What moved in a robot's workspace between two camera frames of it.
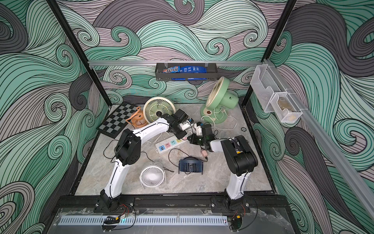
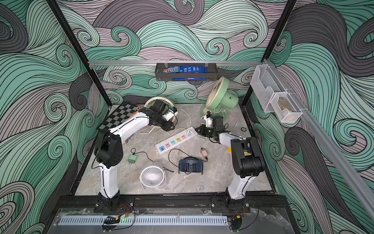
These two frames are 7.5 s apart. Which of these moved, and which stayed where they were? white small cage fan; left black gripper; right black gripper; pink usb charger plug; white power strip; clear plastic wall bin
Moved: left black gripper; right black gripper
Stayed: white power strip; clear plastic wall bin; white small cage fan; pink usb charger plug
